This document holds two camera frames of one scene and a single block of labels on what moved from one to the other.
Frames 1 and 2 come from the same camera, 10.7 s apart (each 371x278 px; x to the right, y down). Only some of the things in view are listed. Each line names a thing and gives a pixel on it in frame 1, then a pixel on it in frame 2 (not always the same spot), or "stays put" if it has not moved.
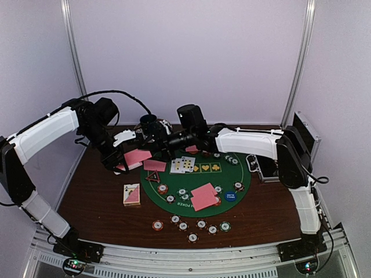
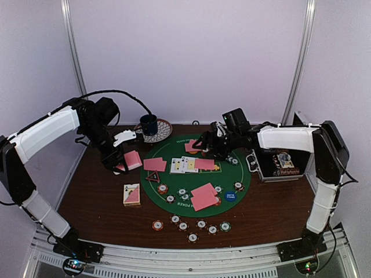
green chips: [231, 159] stays put
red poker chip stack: [157, 225] stays put
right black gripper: [162, 137] to [206, 136]
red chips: [218, 199] stays put
